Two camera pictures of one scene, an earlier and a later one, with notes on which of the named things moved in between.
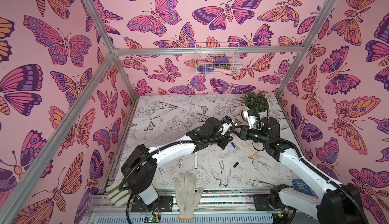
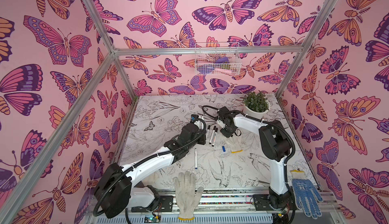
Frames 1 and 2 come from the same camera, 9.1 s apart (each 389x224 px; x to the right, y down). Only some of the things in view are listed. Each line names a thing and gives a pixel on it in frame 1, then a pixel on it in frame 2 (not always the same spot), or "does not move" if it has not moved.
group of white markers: x=196 y=160 does not move
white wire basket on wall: x=217 y=59 does not move
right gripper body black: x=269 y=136 to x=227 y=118
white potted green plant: x=257 y=102 does not move
